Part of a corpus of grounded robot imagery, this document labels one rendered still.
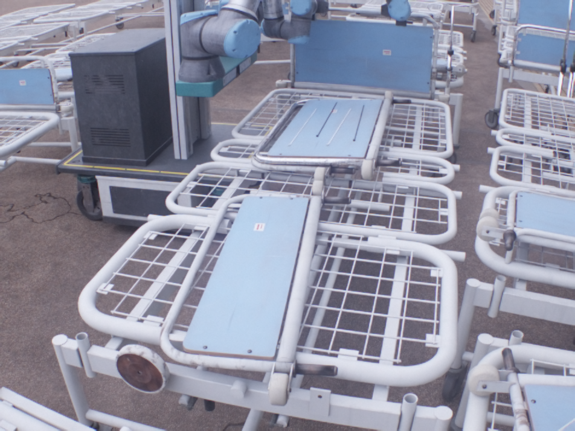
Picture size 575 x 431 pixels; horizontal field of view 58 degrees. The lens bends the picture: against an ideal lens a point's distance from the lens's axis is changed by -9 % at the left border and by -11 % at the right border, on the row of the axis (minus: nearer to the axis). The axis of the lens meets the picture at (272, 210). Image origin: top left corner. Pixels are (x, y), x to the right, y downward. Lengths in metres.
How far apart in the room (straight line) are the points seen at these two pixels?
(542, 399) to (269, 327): 0.57
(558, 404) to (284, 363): 0.53
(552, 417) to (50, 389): 1.48
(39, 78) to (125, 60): 0.69
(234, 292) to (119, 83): 1.37
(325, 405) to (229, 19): 1.44
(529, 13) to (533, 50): 2.00
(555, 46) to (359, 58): 1.64
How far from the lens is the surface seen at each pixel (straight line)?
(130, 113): 2.47
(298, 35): 2.43
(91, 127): 2.59
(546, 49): 4.02
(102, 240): 2.64
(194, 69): 2.24
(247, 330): 1.18
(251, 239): 1.48
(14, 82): 3.07
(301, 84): 2.95
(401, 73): 2.86
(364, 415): 1.15
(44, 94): 2.96
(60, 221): 2.89
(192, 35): 2.21
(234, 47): 2.07
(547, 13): 6.00
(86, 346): 1.31
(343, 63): 2.88
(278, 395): 1.04
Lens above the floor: 1.29
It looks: 28 degrees down
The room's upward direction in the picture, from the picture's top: 1 degrees counter-clockwise
